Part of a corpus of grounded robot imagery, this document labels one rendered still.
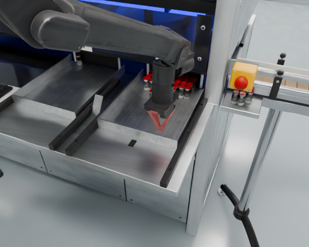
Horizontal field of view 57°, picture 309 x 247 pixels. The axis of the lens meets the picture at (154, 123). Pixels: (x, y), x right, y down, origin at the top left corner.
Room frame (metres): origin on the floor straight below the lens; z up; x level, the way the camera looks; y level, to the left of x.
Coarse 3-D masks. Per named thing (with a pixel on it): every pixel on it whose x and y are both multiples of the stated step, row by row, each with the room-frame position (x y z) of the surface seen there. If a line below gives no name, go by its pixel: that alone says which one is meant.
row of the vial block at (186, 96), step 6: (144, 78) 0.89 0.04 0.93; (150, 78) 0.89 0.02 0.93; (144, 84) 0.88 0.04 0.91; (150, 84) 0.87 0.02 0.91; (174, 84) 0.85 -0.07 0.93; (180, 84) 0.85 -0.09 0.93; (180, 90) 0.83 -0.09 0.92; (186, 90) 0.82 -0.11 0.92; (180, 96) 0.83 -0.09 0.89; (186, 96) 0.82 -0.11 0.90
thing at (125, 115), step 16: (128, 96) 0.84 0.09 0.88; (144, 96) 0.84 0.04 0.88; (192, 96) 0.84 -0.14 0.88; (112, 112) 0.75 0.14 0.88; (128, 112) 0.75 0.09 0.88; (144, 112) 0.75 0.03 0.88; (176, 112) 0.75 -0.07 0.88; (192, 112) 0.71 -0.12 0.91; (112, 128) 0.65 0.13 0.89; (128, 128) 0.63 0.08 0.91; (144, 128) 0.67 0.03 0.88; (176, 128) 0.67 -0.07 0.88; (160, 144) 0.59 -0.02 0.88; (176, 144) 0.58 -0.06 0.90
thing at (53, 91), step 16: (64, 64) 1.07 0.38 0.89; (32, 80) 0.90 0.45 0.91; (48, 80) 0.95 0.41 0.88; (64, 80) 0.95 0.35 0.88; (80, 80) 0.95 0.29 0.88; (96, 80) 0.95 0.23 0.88; (112, 80) 0.92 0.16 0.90; (16, 96) 0.80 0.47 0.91; (32, 96) 0.84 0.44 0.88; (48, 96) 0.84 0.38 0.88; (64, 96) 0.84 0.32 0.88; (80, 96) 0.84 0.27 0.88; (48, 112) 0.75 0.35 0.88; (64, 112) 0.72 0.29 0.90; (80, 112) 0.73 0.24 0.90
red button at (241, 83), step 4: (240, 76) 0.76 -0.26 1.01; (236, 80) 0.74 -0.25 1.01; (240, 80) 0.74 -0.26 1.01; (244, 80) 0.74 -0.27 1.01; (236, 84) 0.74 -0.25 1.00; (240, 84) 0.74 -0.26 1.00; (244, 84) 0.73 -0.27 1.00; (236, 88) 0.74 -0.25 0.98; (240, 88) 0.73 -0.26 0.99; (244, 88) 0.73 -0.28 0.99
